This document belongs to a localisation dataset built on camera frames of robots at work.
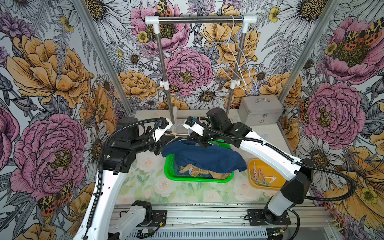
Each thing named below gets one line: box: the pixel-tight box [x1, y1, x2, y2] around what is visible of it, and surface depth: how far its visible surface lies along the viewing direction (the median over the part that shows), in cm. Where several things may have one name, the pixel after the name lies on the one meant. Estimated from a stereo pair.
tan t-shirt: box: [179, 164, 232, 180], surface depth 82 cm
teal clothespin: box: [255, 178, 271, 187], surface depth 86 cm
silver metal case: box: [238, 95, 285, 127], surface depth 110 cm
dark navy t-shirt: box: [161, 137, 248, 174], surface depth 75 cm
